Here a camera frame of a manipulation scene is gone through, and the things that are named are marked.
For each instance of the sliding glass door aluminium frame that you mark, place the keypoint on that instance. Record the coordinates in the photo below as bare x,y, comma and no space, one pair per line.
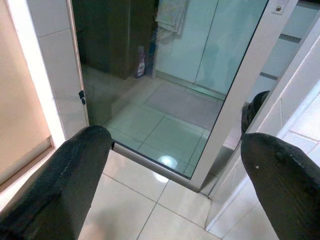
175,117

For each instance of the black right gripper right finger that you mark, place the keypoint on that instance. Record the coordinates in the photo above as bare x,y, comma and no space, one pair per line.
287,190

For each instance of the purple spray bottle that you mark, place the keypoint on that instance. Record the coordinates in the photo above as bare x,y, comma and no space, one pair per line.
140,65

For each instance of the black rubbish bag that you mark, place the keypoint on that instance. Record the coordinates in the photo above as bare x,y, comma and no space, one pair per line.
255,110

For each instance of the white kitchen drawer cabinet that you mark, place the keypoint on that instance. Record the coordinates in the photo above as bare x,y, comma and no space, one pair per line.
292,22

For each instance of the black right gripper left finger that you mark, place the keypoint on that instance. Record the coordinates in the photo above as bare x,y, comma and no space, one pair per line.
57,187

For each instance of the beige wooden door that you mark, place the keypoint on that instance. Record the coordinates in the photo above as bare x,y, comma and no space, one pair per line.
20,100

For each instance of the black tape piece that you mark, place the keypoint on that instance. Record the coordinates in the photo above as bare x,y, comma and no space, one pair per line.
82,95

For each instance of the grey floor mat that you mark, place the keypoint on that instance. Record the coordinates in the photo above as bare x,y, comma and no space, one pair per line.
182,105

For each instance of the white hanging towel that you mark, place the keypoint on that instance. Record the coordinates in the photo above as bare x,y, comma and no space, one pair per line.
170,15

